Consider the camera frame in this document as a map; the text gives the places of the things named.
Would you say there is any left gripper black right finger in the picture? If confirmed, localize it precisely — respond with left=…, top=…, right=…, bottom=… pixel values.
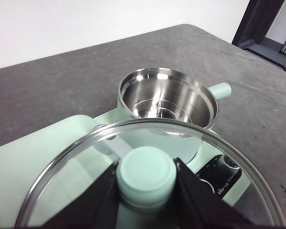
left=175, top=157, right=255, bottom=229

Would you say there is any mint green steamer pot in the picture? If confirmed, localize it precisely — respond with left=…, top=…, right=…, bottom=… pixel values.
left=116, top=68, right=232, bottom=165

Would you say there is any mint green breakfast machine base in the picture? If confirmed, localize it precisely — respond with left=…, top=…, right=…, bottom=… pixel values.
left=92, top=107, right=251, bottom=212

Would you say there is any dark grey metal frame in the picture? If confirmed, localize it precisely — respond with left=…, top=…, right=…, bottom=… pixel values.
left=231, top=0, right=286, bottom=72

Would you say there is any silver control knob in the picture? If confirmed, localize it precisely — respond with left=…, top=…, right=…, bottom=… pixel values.
left=222, top=154, right=242, bottom=170
left=197, top=178, right=216, bottom=194

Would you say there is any glass lid with mint knob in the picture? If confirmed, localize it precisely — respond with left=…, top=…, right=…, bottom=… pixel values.
left=14, top=118, right=286, bottom=229

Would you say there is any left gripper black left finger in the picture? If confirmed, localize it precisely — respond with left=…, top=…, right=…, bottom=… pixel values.
left=41, top=159, right=122, bottom=229

